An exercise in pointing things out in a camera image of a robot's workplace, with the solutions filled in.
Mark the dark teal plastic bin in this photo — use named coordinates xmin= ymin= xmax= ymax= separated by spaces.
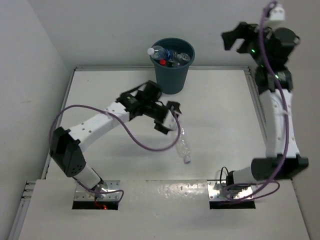
xmin=149 ymin=37 xmax=195 ymax=95

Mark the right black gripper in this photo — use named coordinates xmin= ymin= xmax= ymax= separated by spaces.
xmin=220 ymin=22 xmax=274 ymax=66

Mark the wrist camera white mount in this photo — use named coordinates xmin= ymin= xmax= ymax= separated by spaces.
xmin=163 ymin=110 xmax=179 ymax=131
xmin=264 ymin=4 xmax=286 ymax=28

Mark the red cap bottle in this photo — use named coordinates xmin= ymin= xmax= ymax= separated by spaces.
xmin=159 ymin=59 xmax=168 ymax=66

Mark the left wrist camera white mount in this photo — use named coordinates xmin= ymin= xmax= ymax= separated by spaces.
xmin=163 ymin=110 xmax=179 ymax=131

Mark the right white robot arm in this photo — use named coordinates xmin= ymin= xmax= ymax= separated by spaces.
xmin=221 ymin=22 xmax=309 ymax=186

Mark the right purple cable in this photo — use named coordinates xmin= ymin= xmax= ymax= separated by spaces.
xmin=223 ymin=0 xmax=291 ymax=201

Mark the crushed clear bottle lying centre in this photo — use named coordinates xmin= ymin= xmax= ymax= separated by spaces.
xmin=175 ymin=127 xmax=192 ymax=164

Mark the metal base plate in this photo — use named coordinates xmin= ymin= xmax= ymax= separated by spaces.
xmin=207 ymin=180 xmax=253 ymax=202
xmin=74 ymin=180 xmax=122 ymax=202

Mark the tall water bottle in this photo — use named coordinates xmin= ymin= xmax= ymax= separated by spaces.
xmin=147 ymin=45 xmax=178 ymax=61

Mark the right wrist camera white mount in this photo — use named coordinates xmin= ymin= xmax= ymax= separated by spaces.
xmin=264 ymin=4 xmax=286 ymax=28

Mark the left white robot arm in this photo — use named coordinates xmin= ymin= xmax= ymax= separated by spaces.
xmin=49 ymin=80 xmax=181 ymax=197

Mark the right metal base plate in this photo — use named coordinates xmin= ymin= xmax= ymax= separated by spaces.
xmin=207 ymin=180 xmax=253 ymax=202

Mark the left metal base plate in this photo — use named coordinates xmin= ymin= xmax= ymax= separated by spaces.
xmin=74 ymin=180 xmax=122 ymax=202

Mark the left aluminium rail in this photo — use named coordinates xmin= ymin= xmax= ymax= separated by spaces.
xmin=0 ymin=68 xmax=75 ymax=240

